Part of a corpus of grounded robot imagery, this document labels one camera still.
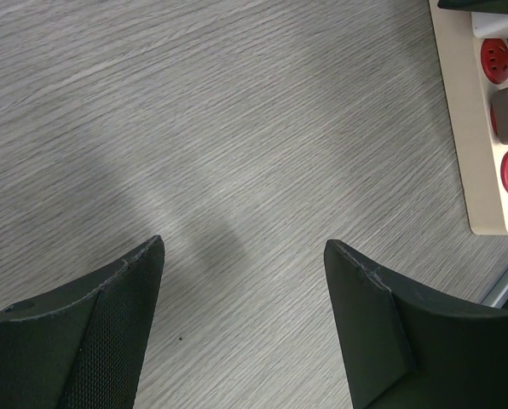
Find beige power strip red sockets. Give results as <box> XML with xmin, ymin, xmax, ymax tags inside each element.
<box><xmin>430</xmin><ymin>1</ymin><xmax>508</xmax><ymax>235</ymax></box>

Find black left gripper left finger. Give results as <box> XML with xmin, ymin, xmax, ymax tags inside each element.
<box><xmin>0</xmin><ymin>235</ymin><xmax>165</xmax><ymax>408</ymax></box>

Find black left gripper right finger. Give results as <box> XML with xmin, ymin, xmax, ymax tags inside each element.
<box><xmin>324</xmin><ymin>239</ymin><xmax>508</xmax><ymax>408</ymax></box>

